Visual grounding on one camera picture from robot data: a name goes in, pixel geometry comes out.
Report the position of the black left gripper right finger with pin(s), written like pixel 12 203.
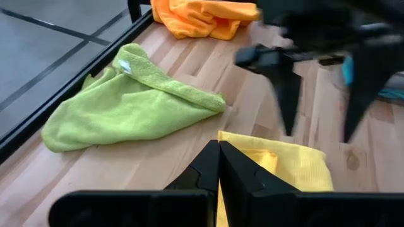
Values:
pixel 252 201

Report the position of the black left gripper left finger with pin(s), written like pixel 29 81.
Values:
pixel 195 186

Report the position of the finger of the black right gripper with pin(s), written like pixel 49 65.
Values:
pixel 284 82
pixel 366 88

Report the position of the teal microfiber towel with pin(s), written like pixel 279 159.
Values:
pixel 348 72

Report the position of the yellow microfiber towel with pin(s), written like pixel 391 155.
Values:
pixel 300 167

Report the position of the green microfiber towel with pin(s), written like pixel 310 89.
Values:
pixel 126 107

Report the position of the orange microfiber towel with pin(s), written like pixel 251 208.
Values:
pixel 195 19

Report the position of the black aluminium rig frame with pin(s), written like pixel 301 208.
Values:
pixel 63 96

